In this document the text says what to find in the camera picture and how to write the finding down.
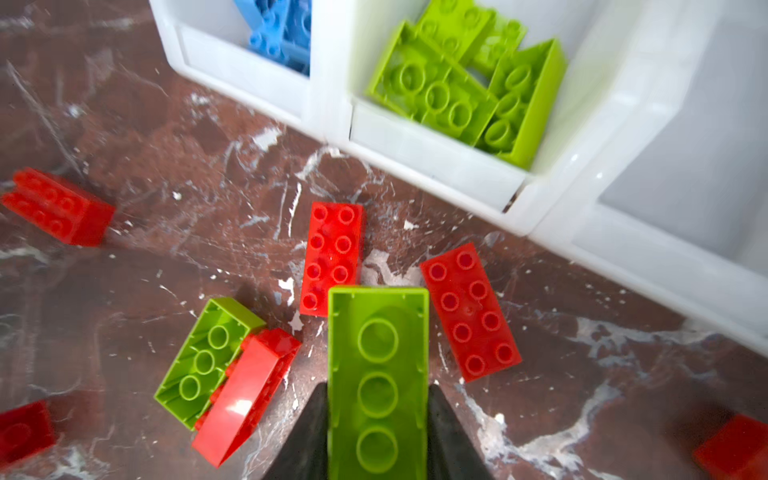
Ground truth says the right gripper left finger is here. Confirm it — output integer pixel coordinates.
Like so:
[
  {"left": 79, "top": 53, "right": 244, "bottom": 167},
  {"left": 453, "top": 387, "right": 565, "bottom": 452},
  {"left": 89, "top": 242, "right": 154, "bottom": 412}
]
[{"left": 263, "top": 382, "right": 329, "bottom": 480}]

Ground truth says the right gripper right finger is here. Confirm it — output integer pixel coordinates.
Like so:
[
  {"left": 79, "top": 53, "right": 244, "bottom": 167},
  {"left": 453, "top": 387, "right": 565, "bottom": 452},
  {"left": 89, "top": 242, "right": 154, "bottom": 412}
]
[{"left": 427, "top": 385, "right": 493, "bottom": 480}]

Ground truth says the red lego slim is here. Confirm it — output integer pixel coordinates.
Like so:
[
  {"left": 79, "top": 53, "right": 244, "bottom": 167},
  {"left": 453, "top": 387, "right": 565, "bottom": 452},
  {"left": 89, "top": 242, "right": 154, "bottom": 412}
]
[{"left": 192, "top": 328, "right": 301, "bottom": 468}]

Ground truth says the green lego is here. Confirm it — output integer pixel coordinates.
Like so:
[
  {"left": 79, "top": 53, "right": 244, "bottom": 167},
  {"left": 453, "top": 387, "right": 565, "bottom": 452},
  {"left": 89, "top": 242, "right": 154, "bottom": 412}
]
[
  {"left": 469, "top": 15, "right": 528, "bottom": 79},
  {"left": 328, "top": 286, "right": 430, "bottom": 479},
  {"left": 366, "top": 21, "right": 499, "bottom": 146},
  {"left": 478, "top": 38, "right": 567, "bottom": 170},
  {"left": 417, "top": 0, "right": 497, "bottom": 66},
  {"left": 154, "top": 297, "right": 266, "bottom": 431}
]

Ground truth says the red lego diagonal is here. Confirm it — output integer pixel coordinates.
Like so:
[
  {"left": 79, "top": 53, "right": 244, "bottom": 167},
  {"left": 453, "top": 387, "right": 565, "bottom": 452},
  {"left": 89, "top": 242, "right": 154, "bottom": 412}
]
[{"left": 420, "top": 243, "right": 522, "bottom": 382}]

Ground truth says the red lego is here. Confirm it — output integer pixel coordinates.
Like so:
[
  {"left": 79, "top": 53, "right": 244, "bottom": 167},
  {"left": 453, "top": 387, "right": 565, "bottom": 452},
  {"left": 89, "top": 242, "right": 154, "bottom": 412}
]
[
  {"left": 299, "top": 202, "right": 366, "bottom": 317},
  {"left": 1, "top": 168, "right": 115, "bottom": 247},
  {"left": 694, "top": 415, "right": 767, "bottom": 480},
  {"left": 1, "top": 400, "right": 57, "bottom": 469}
]

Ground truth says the red lego bottom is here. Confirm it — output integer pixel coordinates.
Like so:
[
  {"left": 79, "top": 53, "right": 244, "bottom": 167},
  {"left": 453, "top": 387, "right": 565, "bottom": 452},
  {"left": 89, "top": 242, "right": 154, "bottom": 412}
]
[{"left": 1, "top": 400, "right": 57, "bottom": 469}]

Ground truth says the blue lego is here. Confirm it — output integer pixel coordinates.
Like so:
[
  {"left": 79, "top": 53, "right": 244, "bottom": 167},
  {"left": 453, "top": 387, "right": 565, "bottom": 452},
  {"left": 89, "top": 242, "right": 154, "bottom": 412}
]
[{"left": 233, "top": 0, "right": 312, "bottom": 76}]

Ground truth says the green lego bottom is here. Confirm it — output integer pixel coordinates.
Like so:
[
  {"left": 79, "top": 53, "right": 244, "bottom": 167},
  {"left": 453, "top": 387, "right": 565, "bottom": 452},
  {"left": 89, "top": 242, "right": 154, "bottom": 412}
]
[{"left": 417, "top": 0, "right": 497, "bottom": 66}]

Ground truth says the white right bin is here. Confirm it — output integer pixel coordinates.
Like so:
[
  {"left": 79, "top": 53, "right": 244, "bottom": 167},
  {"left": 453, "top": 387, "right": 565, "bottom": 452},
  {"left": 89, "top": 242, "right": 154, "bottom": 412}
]
[{"left": 531, "top": 1, "right": 767, "bottom": 354}]

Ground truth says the white bin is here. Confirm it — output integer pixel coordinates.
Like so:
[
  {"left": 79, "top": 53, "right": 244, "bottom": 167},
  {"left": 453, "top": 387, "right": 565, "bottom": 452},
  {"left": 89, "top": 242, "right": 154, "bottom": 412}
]
[
  {"left": 150, "top": 1, "right": 327, "bottom": 142},
  {"left": 531, "top": 1, "right": 767, "bottom": 354},
  {"left": 312, "top": 1, "right": 667, "bottom": 235}
]

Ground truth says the white middle bin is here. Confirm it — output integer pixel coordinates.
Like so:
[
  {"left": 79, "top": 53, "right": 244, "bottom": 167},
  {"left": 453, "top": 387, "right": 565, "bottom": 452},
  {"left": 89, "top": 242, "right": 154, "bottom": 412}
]
[{"left": 312, "top": 1, "right": 667, "bottom": 235}]

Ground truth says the white left bin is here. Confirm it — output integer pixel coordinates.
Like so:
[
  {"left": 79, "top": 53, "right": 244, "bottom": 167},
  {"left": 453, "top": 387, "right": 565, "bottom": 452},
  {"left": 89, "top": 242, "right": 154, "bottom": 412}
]
[{"left": 150, "top": 1, "right": 327, "bottom": 142}]

